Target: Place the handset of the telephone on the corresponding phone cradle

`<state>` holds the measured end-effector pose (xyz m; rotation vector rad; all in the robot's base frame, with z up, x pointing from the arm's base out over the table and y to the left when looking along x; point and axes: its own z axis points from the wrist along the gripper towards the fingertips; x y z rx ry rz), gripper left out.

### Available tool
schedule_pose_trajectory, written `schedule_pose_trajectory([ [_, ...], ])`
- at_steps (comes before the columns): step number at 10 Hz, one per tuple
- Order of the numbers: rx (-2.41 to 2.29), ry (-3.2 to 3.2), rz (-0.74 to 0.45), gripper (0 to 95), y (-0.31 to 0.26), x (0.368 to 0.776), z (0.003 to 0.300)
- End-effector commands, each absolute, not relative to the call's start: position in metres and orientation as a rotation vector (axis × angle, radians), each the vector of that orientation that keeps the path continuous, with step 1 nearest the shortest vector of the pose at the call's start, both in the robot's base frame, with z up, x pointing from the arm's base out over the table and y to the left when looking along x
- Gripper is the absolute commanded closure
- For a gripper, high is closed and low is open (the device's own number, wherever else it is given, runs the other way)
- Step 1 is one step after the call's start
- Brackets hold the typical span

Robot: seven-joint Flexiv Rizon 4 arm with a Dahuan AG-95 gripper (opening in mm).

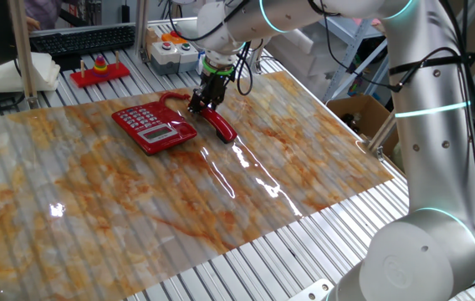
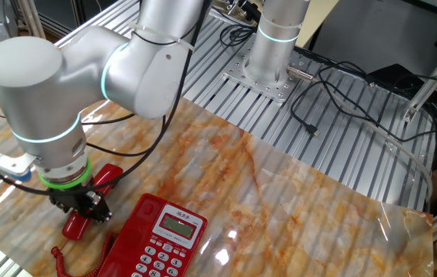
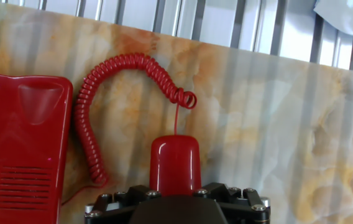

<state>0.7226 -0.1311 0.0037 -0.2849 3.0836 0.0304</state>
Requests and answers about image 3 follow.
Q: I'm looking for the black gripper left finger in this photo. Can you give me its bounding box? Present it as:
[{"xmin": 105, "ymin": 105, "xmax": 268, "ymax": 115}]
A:
[{"xmin": 85, "ymin": 185, "xmax": 165, "ymax": 224}]

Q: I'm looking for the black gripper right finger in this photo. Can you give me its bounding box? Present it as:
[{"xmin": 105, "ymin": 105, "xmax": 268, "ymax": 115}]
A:
[{"xmin": 192, "ymin": 182, "xmax": 272, "ymax": 224}]

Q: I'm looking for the red telephone handset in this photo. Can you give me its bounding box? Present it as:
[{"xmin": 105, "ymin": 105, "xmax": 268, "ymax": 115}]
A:
[{"xmin": 149, "ymin": 134, "xmax": 203, "ymax": 197}]

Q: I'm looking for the red telephone base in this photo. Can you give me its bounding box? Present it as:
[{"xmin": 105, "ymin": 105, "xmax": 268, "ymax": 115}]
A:
[{"xmin": 0, "ymin": 73, "xmax": 74, "ymax": 224}]

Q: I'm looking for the orange marble pattern mat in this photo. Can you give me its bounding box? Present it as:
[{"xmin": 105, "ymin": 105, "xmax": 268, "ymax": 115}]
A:
[{"xmin": 0, "ymin": 0, "xmax": 353, "ymax": 224}]

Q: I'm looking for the white crumpled cloth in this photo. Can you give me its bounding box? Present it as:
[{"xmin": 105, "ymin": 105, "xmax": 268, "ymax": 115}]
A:
[{"xmin": 313, "ymin": 0, "xmax": 353, "ymax": 37}]

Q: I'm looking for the red coiled phone cord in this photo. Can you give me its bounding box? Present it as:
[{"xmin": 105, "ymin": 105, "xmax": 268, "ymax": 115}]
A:
[{"xmin": 73, "ymin": 52, "xmax": 198, "ymax": 187}]

